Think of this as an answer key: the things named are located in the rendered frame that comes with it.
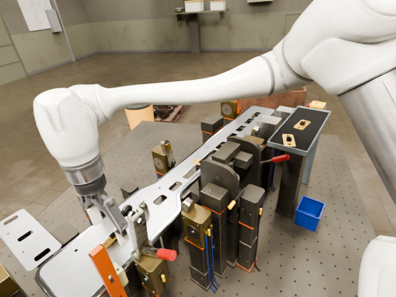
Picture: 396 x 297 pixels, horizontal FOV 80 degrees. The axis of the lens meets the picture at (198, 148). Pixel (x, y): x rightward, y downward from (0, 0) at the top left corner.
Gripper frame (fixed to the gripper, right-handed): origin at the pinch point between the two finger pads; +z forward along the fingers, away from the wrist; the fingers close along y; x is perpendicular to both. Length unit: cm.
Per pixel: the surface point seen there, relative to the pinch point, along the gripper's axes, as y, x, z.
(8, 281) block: 9.4, 24.0, 1.1
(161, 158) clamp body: 15.6, -38.0, 3.3
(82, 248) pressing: 6.2, 7.3, 5.7
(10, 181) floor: 251, -16, 105
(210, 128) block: 14, -76, 6
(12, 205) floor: 206, -1, 105
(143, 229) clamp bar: -16.3, -0.9, -9.7
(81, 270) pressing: 0.1, 11.2, 5.7
